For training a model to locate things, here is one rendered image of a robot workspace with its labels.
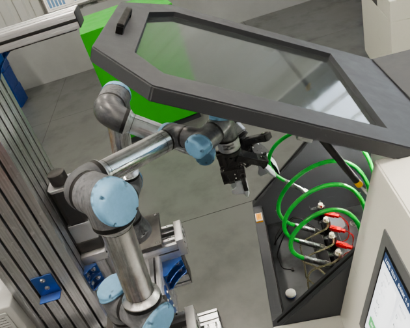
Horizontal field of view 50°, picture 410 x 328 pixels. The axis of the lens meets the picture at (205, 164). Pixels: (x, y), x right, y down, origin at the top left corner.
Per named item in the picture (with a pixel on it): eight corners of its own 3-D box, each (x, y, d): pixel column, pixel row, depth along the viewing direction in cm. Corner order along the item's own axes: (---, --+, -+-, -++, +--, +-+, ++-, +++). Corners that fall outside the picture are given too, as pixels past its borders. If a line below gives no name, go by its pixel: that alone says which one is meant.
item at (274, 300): (259, 232, 209) (252, 206, 201) (268, 230, 209) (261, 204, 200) (280, 349, 157) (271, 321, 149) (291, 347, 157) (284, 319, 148)
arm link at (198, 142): (179, 156, 142) (201, 138, 148) (205, 163, 135) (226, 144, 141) (172, 136, 138) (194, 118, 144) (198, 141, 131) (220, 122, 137)
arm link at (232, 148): (237, 130, 149) (239, 142, 142) (240, 141, 152) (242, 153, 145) (215, 135, 150) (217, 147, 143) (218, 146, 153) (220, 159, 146)
